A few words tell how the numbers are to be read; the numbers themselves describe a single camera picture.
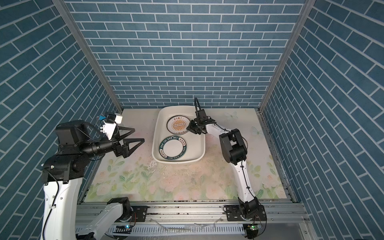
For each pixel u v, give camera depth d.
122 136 0.59
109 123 0.47
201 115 0.87
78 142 0.42
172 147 0.96
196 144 0.98
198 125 0.83
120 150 0.49
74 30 0.77
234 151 0.62
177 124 1.08
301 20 0.75
